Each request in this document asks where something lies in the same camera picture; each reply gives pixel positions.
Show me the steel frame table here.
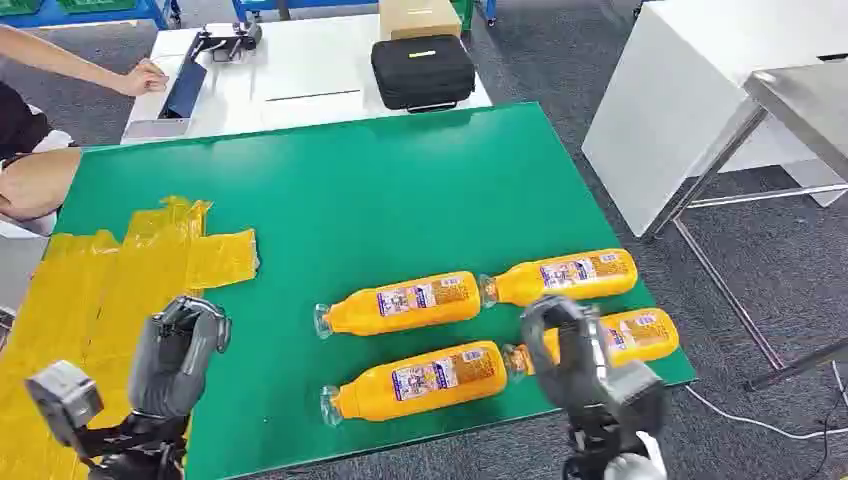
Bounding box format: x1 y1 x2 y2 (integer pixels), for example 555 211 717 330
642 62 848 392

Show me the green table mat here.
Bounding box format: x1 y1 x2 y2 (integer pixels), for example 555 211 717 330
52 101 698 480

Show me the dark right wrist camera box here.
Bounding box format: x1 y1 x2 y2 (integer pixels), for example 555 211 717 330
606 360 668 439

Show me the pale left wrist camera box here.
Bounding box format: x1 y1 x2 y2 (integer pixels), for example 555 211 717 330
24 360 105 460

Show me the brown cardboard box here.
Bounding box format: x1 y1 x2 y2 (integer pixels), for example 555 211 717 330
378 0 463 42

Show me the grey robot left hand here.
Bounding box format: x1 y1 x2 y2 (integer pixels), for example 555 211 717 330
127 295 233 420

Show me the white floor cable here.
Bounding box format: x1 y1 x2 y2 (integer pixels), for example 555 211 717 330
685 360 848 442

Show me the white table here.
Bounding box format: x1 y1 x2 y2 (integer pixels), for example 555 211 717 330
121 13 494 146

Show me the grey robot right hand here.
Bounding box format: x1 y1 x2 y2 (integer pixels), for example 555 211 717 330
521 295 614 432

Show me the black floor cable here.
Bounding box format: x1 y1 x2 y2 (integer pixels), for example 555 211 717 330
800 390 848 480

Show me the black zipped carry case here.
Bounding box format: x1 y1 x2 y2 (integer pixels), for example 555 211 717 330
370 34 477 114

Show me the blue shelving rack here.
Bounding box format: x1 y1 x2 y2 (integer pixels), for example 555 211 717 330
231 0 498 29
0 0 181 31

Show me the dark blue flat panel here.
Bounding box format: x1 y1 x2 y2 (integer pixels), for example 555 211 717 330
158 56 209 121

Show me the person's hand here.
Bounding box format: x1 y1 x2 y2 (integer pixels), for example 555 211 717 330
117 58 171 99

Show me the orange drink bottle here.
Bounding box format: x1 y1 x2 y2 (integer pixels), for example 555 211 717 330
478 248 639 310
313 270 483 340
501 307 681 384
320 341 509 428

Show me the black device with cables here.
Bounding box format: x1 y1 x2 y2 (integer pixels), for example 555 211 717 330
190 19 264 65

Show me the person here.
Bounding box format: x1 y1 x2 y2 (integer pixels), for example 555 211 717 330
0 79 84 223

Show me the yellow plastic sheet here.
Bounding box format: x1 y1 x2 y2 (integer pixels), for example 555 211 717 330
0 195 260 480

